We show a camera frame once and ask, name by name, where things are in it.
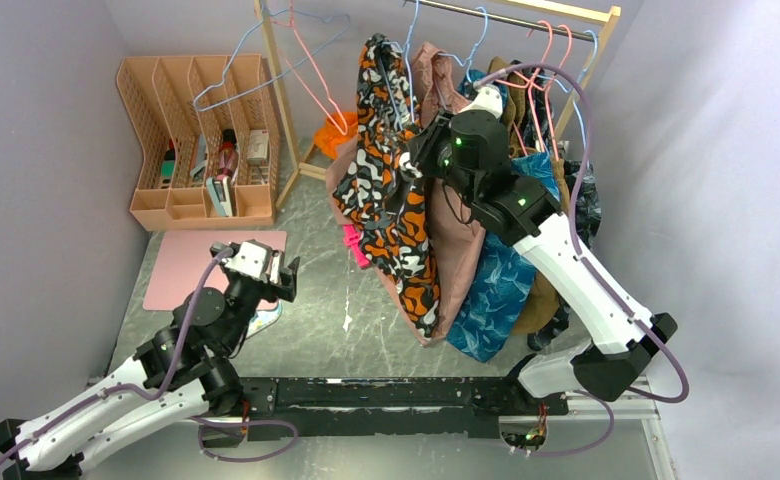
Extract light blue wire hanger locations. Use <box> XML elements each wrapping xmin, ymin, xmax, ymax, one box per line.
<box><xmin>400</xmin><ymin>0</ymin><xmax>421</xmax><ymax>123</ymax></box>

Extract dark leaf print shorts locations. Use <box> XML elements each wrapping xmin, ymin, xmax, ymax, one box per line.
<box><xmin>525</xmin><ymin>71</ymin><xmax>602</xmax><ymax>352</ymax></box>

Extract peach desk organizer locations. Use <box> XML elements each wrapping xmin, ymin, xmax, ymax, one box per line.
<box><xmin>116</xmin><ymin>53</ymin><xmax>282</xmax><ymax>232</ymax></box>

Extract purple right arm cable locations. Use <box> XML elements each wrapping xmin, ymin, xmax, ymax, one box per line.
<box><xmin>472</xmin><ymin>62</ymin><xmax>691</xmax><ymax>458</ymax></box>

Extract white teal stapler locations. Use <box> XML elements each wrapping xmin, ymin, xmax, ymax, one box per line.
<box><xmin>244</xmin><ymin>306</ymin><xmax>282</xmax><ymax>340</ymax></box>

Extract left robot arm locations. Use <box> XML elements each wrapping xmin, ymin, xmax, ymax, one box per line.
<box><xmin>0</xmin><ymin>242</ymin><xmax>300</xmax><ymax>479</ymax></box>

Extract wooden clothes rack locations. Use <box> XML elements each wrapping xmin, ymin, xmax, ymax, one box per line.
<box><xmin>254</xmin><ymin>0</ymin><xmax>623</xmax><ymax>211</ymax></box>

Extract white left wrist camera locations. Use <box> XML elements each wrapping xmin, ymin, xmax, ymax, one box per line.
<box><xmin>222</xmin><ymin>241</ymin><xmax>274</xmax><ymax>281</ymax></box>

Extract pink hanging shorts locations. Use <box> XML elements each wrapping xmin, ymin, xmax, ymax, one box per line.
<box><xmin>325</xmin><ymin>43</ymin><xmax>485</xmax><ymax>345</ymax></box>

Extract pink empty wire hanger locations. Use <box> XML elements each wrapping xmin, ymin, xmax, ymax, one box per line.
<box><xmin>273</xmin><ymin>1</ymin><xmax>351</xmax><ymax>136</ymax></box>

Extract blue leaf print shorts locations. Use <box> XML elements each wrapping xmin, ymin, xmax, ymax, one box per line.
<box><xmin>447</xmin><ymin>80</ymin><xmax>560</xmax><ymax>362</ymax></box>

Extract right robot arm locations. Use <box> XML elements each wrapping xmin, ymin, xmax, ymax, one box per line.
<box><xmin>403</xmin><ymin>110</ymin><xmax>690</xmax><ymax>414</ymax></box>

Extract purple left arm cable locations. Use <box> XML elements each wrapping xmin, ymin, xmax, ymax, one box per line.
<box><xmin>0</xmin><ymin>245</ymin><xmax>299</xmax><ymax>480</ymax></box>

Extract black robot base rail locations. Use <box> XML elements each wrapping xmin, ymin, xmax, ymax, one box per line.
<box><xmin>206</xmin><ymin>377</ymin><xmax>569</xmax><ymax>441</ymax></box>

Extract orange knitted object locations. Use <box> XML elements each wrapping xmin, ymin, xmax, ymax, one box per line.
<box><xmin>313</xmin><ymin>112</ymin><xmax>358</xmax><ymax>160</ymax></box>

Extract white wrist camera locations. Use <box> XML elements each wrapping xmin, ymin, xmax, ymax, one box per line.
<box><xmin>460</xmin><ymin>85</ymin><xmax>504</xmax><ymax>120</ymax></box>
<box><xmin>222</xmin><ymin>241</ymin><xmax>274</xmax><ymax>281</ymax></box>

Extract pink clip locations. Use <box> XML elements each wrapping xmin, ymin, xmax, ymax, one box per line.
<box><xmin>342</xmin><ymin>224</ymin><xmax>371</xmax><ymax>269</ymax></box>

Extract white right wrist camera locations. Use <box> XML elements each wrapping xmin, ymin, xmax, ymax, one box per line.
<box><xmin>460</xmin><ymin>85</ymin><xmax>504</xmax><ymax>120</ymax></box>

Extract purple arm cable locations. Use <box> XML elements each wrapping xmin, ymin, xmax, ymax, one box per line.
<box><xmin>472</xmin><ymin>62</ymin><xmax>691</xmax><ymax>458</ymax></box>
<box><xmin>0</xmin><ymin>245</ymin><xmax>299</xmax><ymax>480</ymax></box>

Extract pink mat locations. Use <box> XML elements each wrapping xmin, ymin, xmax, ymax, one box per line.
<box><xmin>142</xmin><ymin>230</ymin><xmax>287</xmax><ymax>311</ymax></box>

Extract blue empty wire hanger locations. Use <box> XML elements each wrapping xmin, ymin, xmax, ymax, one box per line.
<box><xmin>192</xmin><ymin>0</ymin><xmax>353</xmax><ymax>114</ymax></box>

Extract brown hanging shorts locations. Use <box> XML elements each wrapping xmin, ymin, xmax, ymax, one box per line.
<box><xmin>502</xmin><ymin>68</ymin><xmax>568</xmax><ymax>335</ymax></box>

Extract orange camouflage shorts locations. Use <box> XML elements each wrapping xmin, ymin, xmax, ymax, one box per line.
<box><xmin>332</xmin><ymin>33</ymin><xmax>441</xmax><ymax>341</ymax></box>

